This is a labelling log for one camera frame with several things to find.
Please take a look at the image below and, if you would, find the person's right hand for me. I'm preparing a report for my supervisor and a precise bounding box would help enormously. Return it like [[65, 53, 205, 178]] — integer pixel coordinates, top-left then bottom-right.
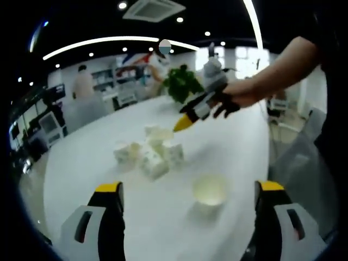
[[212, 81, 256, 119]]

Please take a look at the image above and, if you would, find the green potted plant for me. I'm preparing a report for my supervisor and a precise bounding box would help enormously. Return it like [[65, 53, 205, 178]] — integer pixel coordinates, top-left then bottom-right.
[[162, 64, 205, 104]]

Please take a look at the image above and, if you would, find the pile of white paper cups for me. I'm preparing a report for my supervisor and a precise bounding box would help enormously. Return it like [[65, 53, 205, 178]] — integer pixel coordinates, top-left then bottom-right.
[[113, 135, 185, 182]]

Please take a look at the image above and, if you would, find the white table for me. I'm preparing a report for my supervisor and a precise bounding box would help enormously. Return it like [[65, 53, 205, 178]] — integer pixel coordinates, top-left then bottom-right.
[[43, 94, 271, 261]]

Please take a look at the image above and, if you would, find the black display screen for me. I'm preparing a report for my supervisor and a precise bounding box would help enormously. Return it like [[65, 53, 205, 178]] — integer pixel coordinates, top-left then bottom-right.
[[47, 84, 66, 99]]

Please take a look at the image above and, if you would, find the white paper cup green print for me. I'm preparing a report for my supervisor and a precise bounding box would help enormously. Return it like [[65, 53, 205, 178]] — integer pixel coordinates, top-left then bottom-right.
[[191, 173, 228, 218]]

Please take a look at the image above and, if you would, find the grey office chair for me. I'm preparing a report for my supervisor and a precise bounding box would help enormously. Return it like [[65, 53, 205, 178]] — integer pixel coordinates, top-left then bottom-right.
[[271, 108, 331, 223]]

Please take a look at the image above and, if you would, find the white shelf unit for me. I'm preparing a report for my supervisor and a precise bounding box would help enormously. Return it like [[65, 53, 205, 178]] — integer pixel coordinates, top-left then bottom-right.
[[91, 67, 116, 92]]

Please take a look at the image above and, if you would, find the ceiling air conditioner vent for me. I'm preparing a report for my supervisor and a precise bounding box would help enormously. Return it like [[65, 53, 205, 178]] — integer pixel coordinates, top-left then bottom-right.
[[122, 0, 187, 23]]

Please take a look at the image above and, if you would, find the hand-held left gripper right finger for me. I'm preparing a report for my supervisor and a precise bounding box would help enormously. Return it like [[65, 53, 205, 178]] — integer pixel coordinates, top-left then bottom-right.
[[254, 179, 327, 261]]

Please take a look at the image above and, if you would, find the person's dark clothing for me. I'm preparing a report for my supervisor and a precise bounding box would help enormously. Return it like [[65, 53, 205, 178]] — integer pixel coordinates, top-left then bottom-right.
[[309, 10, 348, 207]]

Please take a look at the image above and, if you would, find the white ceiling light strip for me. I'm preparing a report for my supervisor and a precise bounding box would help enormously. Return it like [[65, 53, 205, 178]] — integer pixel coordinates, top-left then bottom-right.
[[243, 0, 264, 49]]

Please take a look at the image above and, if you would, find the white kiosk machine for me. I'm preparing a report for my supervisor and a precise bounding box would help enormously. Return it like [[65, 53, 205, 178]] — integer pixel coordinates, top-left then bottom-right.
[[39, 111, 69, 146]]

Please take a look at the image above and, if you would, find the curved ceiling light strip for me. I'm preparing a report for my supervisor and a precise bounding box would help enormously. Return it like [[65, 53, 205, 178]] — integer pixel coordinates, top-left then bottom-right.
[[42, 36, 201, 61]]

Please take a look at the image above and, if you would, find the white office chair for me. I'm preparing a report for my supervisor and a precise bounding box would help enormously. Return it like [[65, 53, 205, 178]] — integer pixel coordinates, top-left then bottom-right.
[[118, 86, 136, 107]]

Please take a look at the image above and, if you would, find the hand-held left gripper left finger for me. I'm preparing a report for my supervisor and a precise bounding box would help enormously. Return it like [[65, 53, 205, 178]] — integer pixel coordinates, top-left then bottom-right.
[[60, 181, 126, 261]]

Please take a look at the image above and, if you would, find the red blue wall banner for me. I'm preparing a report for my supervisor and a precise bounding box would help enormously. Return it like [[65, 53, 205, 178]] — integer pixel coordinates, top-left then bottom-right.
[[116, 53, 153, 73]]

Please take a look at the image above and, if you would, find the grey chair back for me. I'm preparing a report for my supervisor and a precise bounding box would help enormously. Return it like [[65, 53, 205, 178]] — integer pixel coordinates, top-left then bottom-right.
[[64, 95, 108, 133]]

